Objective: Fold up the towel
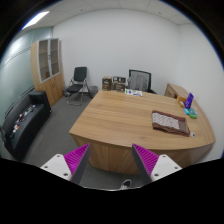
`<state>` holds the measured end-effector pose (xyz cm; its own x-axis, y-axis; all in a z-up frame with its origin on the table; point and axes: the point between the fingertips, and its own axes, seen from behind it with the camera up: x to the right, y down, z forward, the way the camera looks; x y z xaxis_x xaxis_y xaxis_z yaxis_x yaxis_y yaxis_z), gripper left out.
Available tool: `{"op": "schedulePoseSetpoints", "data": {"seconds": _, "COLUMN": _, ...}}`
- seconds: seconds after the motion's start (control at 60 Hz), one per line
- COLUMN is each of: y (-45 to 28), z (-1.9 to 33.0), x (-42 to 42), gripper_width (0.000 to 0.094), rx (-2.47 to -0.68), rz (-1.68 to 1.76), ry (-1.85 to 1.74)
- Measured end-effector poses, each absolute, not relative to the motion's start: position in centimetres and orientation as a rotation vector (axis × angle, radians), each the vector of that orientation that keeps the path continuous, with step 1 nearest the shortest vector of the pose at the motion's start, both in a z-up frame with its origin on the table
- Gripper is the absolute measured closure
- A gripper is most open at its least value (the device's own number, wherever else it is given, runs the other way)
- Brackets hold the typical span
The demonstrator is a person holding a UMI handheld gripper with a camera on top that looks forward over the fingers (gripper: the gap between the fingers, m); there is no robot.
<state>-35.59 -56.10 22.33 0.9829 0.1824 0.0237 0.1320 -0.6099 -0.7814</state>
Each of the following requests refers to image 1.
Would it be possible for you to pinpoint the brown white patterned towel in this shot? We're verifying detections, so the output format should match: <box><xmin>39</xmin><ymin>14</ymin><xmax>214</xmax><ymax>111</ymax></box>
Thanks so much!
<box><xmin>151</xmin><ymin>110</ymin><xmax>191</xmax><ymax>137</ymax></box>

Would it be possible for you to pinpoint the green box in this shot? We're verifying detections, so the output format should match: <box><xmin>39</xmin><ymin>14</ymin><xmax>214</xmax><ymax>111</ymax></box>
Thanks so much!
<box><xmin>187</xmin><ymin>109</ymin><xmax>198</xmax><ymax>120</ymax></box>

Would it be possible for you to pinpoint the low wooden side cabinet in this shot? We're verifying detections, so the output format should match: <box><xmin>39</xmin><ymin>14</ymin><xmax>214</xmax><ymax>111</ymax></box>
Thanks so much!
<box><xmin>164</xmin><ymin>82</ymin><xmax>190</xmax><ymax>100</ymax></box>

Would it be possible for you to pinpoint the black visitor chair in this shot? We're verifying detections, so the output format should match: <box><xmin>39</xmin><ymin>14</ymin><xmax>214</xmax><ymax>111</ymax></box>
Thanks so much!
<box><xmin>65</xmin><ymin>66</ymin><xmax>90</xmax><ymax>107</ymax></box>

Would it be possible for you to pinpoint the wooden cabinet with glass doors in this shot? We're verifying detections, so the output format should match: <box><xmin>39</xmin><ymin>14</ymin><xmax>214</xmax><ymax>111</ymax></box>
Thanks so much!
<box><xmin>30</xmin><ymin>37</ymin><xmax>66</xmax><ymax>107</ymax></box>

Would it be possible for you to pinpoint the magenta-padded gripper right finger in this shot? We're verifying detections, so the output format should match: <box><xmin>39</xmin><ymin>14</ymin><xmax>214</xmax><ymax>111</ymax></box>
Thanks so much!
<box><xmin>131</xmin><ymin>143</ymin><xmax>183</xmax><ymax>185</ymax></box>

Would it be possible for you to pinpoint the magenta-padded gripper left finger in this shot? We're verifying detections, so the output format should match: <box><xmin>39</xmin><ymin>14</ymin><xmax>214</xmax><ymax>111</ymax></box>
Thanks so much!
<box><xmin>39</xmin><ymin>143</ymin><xmax>92</xmax><ymax>185</ymax></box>

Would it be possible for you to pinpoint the dark waste bin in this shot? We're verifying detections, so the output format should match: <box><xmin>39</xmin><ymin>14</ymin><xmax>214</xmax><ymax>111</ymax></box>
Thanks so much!
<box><xmin>88</xmin><ymin>85</ymin><xmax>99</xmax><ymax>99</ymax></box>

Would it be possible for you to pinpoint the grey backpack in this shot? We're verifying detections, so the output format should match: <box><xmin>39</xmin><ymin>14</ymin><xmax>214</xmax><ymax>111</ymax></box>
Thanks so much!
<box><xmin>128</xmin><ymin>73</ymin><xmax>148</xmax><ymax>92</ymax></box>

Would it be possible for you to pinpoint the white printed leaflet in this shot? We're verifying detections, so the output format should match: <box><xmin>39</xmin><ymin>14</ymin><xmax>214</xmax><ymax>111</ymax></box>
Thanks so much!
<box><xmin>124</xmin><ymin>88</ymin><xmax>144</xmax><ymax>97</ymax></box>

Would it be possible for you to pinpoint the black mesh office chair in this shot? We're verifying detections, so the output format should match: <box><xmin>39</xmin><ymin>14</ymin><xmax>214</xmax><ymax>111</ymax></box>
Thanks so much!
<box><xmin>127</xmin><ymin>69</ymin><xmax>158</xmax><ymax>95</ymax></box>

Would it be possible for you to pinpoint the purple box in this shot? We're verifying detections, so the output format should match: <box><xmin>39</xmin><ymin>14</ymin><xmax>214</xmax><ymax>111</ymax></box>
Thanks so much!
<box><xmin>184</xmin><ymin>92</ymin><xmax>195</xmax><ymax>110</ymax></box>

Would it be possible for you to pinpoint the small dark brown box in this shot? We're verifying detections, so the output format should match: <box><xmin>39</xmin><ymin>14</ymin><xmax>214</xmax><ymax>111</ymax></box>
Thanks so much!
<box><xmin>101</xmin><ymin>76</ymin><xmax>113</xmax><ymax>92</ymax></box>

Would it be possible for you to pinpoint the black leather sofa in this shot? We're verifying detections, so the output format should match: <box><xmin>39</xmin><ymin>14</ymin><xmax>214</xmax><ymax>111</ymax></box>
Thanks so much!
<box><xmin>0</xmin><ymin>90</ymin><xmax>53</xmax><ymax>163</ymax></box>

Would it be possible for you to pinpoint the ceiling light panel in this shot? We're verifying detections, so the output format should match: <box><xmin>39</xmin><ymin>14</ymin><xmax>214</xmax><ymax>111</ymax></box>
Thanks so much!
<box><xmin>22</xmin><ymin>10</ymin><xmax>50</xmax><ymax>30</ymax></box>

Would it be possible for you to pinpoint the large dark brown box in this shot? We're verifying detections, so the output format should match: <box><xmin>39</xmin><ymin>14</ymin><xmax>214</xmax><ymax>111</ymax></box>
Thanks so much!
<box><xmin>111</xmin><ymin>76</ymin><xmax>127</xmax><ymax>93</ymax></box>

